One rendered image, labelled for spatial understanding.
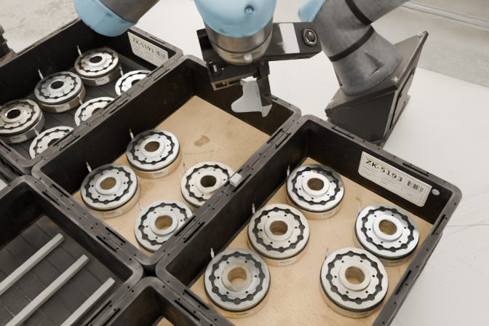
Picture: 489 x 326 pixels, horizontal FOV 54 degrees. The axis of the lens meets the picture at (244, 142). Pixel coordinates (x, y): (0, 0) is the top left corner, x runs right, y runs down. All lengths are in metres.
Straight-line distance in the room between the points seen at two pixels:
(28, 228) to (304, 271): 0.49
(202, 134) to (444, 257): 0.53
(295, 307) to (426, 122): 0.64
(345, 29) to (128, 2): 0.58
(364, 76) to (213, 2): 0.66
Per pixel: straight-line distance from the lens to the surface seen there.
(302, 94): 1.26
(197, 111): 1.04
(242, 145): 0.96
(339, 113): 1.12
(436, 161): 1.16
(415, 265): 0.73
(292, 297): 0.79
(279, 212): 0.82
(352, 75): 1.06
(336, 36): 1.04
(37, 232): 0.93
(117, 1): 0.56
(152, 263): 0.72
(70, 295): 0.85
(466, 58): 2.68
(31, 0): 3.31
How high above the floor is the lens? 1.55
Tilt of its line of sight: 48 degrees down
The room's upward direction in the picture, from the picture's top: 3 degrees counter-clockwise
